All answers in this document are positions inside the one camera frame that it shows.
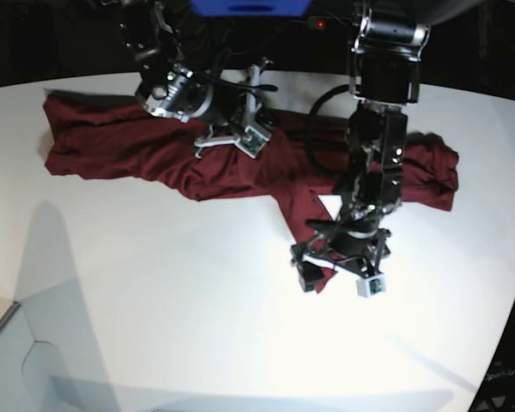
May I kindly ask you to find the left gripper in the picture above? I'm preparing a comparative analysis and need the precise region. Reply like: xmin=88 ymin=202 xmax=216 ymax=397
xmin=291 ymin=218 xmax=391 ymax=293

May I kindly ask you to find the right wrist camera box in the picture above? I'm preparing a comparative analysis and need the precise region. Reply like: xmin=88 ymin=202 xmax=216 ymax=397
xmin=235 ymin=125 xmax=270 ymax=159

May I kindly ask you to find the dark red t-shirt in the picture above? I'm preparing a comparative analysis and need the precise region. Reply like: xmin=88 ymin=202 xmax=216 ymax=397
xmin=42 ymin=92 xmax=460 ymax=294

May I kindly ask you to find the blue box at top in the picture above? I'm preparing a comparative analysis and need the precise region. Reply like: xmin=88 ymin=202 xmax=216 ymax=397
xmin=191 ymin=0 xmax=311 ymax=17

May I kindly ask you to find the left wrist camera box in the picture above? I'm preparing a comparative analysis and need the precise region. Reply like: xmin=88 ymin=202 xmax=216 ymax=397
xmin=356 ymin=274 xmax=386 ymax=298

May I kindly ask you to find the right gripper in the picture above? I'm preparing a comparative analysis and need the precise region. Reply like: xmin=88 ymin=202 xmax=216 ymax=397
xmin=194 ymin=57 xmax=278 ymax=159

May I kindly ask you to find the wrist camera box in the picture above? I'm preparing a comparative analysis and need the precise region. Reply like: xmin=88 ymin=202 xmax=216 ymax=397
xmin=235 ymin=125 xmax=270 ymax=159
xmin=356 ymin=274 xmax=386 ymax=298

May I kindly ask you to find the black power strip red light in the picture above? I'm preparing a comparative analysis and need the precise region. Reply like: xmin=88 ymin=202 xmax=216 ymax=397
xmin=306 ymin=15 xmax=349 ymax=31

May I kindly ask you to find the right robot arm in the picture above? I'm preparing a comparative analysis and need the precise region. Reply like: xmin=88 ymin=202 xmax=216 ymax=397
xmin=87 ymin=1 xmax=278 ymax=159

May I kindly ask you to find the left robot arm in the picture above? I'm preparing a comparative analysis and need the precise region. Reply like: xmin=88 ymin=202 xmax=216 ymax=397
xmin=291 ymin=1 xmax=477 ymax=297

